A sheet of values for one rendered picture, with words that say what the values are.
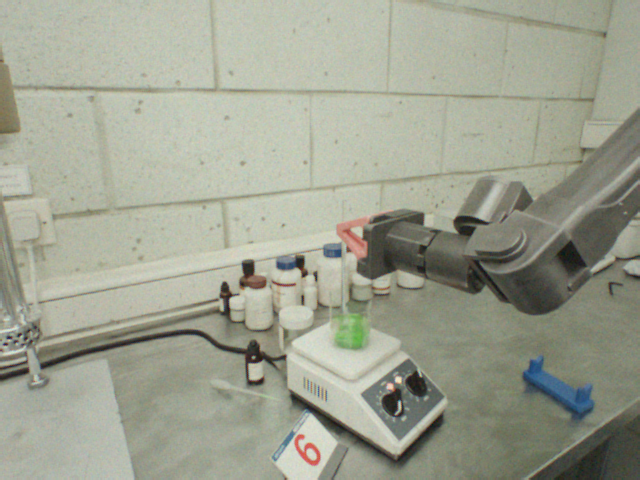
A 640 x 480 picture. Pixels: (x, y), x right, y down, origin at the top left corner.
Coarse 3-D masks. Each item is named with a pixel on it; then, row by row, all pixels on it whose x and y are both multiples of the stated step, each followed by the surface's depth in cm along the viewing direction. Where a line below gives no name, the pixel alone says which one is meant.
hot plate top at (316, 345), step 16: (304, 336) 64; (320, 336) 64; (384, 336) 63; (304, 352) 60; (320, 352) 59; (336, 352) 59; (368, 352) 59; (384, 352) 59; (336, 368) 56; (352, 368) 56; (368, 368) 56
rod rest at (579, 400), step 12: (540, 360) 67; (528, 372) 67; (540, 372) 68; (540, 384) 65; (552, 384) 65; (564, 384) 65; (588, 384) 61; (564, 396) 62; (576, 396) 60; (588, 396) 61; (576, 408) 60; (588, 408) 60
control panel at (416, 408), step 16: (400, 368) 60; (416, 368) 61; (384, 384) 57; (400, 384) 58; (432, 384) 60; (368, 400) 54; (416, 400) 57; (432, 400) 58; (384, 416) 53; (400, 416) 54; (416, 416) 55; (400, 432) 52
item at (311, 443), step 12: (312, 420) 54; (300, 432) 52; (312, 432) 53; (324, 432) 54; (300, 444) 51; (312, 444) 52; (324, 444) 53; (288, 456) 49; (300, 456) 50; (312, 456) 51; (324, 456) 51; (288, 468) 48; (300, 468) 48; (312, 468) 49
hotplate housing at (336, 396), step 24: (288, 360) 62; (384, 360) 61; (288, 384) 63; (312, 384) 59; (336, 384) 56; (360, 384) 55; (336, 408) 57; (360, 408) 53; (360, 432) 55; (384, 432) 52
